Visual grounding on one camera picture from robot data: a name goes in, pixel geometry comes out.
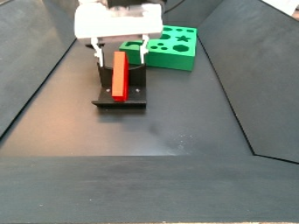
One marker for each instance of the green foam shape board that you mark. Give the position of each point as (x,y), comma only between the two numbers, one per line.
(173,50)

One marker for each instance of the red double-square block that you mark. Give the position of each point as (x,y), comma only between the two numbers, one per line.
(120,77)

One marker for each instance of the black curved stand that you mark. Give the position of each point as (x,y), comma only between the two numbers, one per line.
(136,88)

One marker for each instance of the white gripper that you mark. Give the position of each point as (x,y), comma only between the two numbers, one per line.
(119,19)

